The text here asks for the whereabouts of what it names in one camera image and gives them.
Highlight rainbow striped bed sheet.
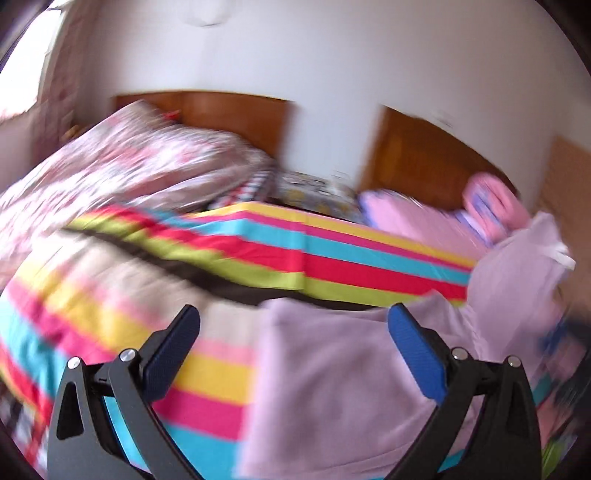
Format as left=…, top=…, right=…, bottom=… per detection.
left=0, top=203, right=591, bottom=480

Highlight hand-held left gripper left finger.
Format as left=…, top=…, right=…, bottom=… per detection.
left=47, top=304, right=201, bottom=480

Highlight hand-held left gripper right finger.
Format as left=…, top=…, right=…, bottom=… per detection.
left=381, top=303, right=542, bottom=480

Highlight patterned nightstand cloth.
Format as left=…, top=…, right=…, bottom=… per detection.
left=272, top=172, right=363, bottom=217

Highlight large window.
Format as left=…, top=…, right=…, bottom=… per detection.
left=0, top=0, right=63, bottom=121

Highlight wide wooden headboard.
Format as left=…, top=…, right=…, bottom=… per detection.
left=113, top=91, right=296, bottom=162

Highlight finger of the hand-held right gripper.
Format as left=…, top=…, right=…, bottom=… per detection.
left=540, top=323, right=571, bottom=357

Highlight pink purple rolled blanket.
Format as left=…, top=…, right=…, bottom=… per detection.
left=463, top=172, right=532, bottom=244

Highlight floral curtain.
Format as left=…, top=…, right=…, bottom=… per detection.
left=28, top=60, right=79, bottom=139

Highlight light purple pants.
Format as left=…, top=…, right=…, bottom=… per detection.
left=235, top=211, right=583, bottom=480

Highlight pink floral quilt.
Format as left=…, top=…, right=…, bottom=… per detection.
left=0, top=100, right=278, bottom=287

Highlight ribbed wooden headboard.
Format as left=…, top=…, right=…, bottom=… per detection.
left=360, top=105, right=520, bottom=204

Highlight pink pillow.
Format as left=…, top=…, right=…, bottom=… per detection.
left=359, top=188, right=490, bottom=259

